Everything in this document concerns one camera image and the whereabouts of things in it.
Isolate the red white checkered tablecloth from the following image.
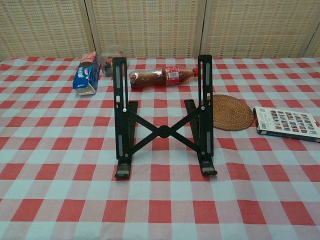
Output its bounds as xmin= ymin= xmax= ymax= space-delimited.
xmin=0 ymin=56 xmax=320 ymax=240

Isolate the blue cookie box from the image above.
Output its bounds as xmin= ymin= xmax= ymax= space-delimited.
xmin=72 ymin=51 xmax=102 ymax=97

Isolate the round woven rattan coaster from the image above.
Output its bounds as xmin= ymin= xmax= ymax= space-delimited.
xmin=207 ymin=94 xmax=254 ymax=132

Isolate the black folding laptop stand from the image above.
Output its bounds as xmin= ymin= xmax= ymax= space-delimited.
xmin=111 ymin=54 xmax=218 ymax=180

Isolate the woven bamboo folding screen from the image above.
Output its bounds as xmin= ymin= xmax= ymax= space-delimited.
xmin=0 ymin=0 xmax=320 ymax=60

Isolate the cola bottle with red cap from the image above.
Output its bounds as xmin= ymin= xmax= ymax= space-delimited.
xmin=128 ymin=64 xmax=201 ymax=90

